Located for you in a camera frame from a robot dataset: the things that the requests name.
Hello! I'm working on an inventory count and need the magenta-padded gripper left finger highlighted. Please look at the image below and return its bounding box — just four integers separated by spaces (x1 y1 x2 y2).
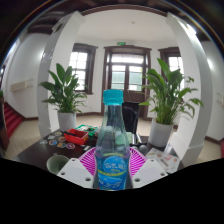
56 146 100 190

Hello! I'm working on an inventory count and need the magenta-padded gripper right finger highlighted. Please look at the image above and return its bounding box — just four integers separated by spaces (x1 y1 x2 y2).
128 146 169 190

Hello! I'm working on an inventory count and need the clear blue-capped water bottle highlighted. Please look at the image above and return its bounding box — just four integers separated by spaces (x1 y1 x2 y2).
94 88 132 192

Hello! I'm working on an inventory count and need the printed magazine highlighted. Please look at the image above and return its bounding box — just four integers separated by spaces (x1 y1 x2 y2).
144 147 181 175

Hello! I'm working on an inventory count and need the grey patterned mug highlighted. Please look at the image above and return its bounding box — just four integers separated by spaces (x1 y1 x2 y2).
45 154 71 175

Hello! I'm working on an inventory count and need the grey ball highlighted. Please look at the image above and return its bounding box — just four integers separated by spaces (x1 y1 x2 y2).
138 144 150 155

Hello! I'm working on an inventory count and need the red box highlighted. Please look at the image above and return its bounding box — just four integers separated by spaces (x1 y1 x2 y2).
62 128 90 146

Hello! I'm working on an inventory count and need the green packet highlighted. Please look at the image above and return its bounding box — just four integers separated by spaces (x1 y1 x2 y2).
74 124 100 138

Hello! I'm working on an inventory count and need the black chair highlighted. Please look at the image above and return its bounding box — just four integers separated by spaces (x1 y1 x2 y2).
121 101 141 135

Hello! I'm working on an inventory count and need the potted green plant, white pot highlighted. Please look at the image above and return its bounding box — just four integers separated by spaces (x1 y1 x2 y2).
138 57 205 149
37 62 89 132

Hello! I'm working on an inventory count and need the red carpeted staircase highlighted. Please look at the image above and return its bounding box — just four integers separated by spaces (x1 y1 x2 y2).
2 101 25 138

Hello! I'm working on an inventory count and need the brown wooden glazed door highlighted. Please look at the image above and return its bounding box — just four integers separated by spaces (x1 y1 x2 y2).
103 45 153 115

